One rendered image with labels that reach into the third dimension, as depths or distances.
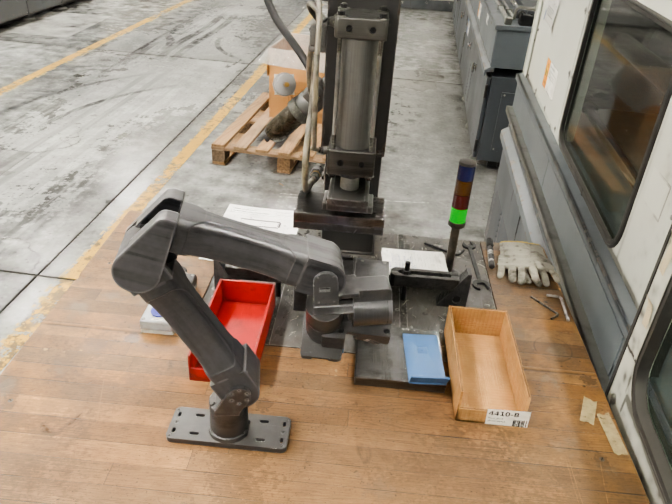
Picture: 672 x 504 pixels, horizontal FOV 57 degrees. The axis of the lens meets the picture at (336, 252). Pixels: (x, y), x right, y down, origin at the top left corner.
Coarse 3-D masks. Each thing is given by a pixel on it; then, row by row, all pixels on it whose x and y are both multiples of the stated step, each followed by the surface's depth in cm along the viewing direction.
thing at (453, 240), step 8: (464, 160) 134; (472, 160) 134; (448, 224) 142; (456, 224) 140; (464, 224) 141; (456, 232) 142; (456, 240) 143; (448, 248) 145; (448, 256) 146; (448, 264) 147
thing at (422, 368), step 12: (408, 336) 125; (420, 336) 125; (432, 336) 125; (408, 348) 121; (432, 348) 122; (408, 360) 118; (420, 360) 119; (432, 360) 119; (408, 372) 115; (420, 372) 116; (432, 372) 116; (444, 372) 116; (432, 384) 114; (444, 384) 114
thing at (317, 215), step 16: (336, 176) 130; (352, 176) 119; (320, 192) 129; (336, 192) 120; (352, 192) 121; (368, 192) 121; (304, 208) 123; (320, 208) 123; (336, 208) 119; (352, 208) 119; (368, 208) 122; (384, 208) 125; (304, 224) 122; (320, 224) 122; (336, 224) 122; (352, 224) 121; (368, 224) 121
